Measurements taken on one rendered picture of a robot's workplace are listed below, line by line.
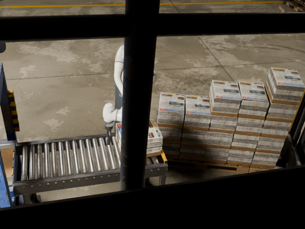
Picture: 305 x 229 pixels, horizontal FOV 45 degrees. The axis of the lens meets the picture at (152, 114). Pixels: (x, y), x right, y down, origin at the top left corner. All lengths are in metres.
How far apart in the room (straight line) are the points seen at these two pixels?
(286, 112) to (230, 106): 0.59
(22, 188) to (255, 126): 2.48
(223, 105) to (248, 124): 0.39
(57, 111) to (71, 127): 0.43
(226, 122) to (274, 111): 0.52
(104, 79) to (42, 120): 1.36
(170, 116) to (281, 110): 1.17
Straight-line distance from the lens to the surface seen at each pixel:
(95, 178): 3.32
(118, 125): 3.44
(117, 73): 3.29
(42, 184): 3.31
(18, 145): 3.68
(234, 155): 4.46
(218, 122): 4.13
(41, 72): 6.32
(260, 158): 4.54
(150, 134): 3.36
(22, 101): 5.68
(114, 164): 3.39
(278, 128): 4.29
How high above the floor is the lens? 3.17
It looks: 36 degrees down
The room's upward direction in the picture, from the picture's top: 5 degrees clockwise
